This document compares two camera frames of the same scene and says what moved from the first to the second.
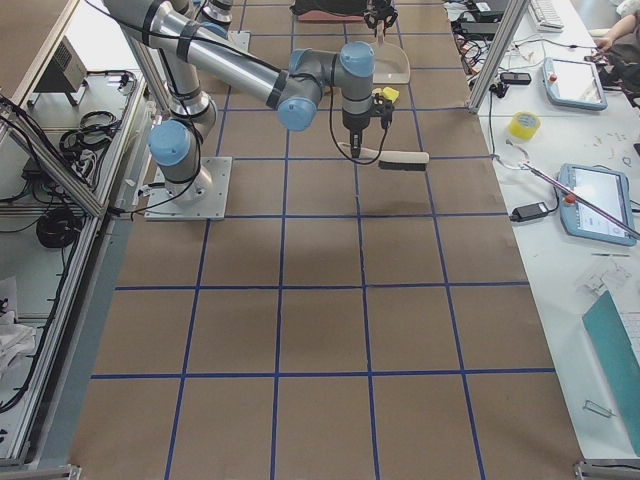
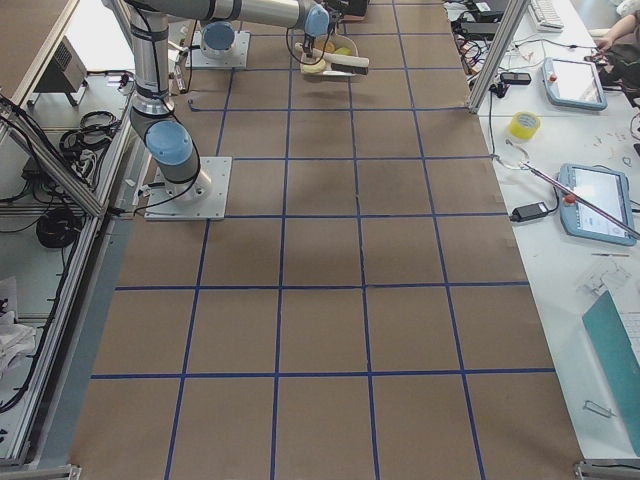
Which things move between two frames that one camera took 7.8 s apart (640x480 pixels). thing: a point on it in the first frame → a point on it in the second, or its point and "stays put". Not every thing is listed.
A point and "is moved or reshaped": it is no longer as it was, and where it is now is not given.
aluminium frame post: x=497 y=54 stays put
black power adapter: x=528 y=212 stays put
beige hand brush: x=395 y=160 is moved or reshaped
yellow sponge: x=390 y=94 is moved or reshaped
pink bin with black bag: x=330 y=11 stays put
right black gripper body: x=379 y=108 → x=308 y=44
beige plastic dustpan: x=391 y=62 → x=335 y=43
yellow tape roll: x=524 y=124 stays put
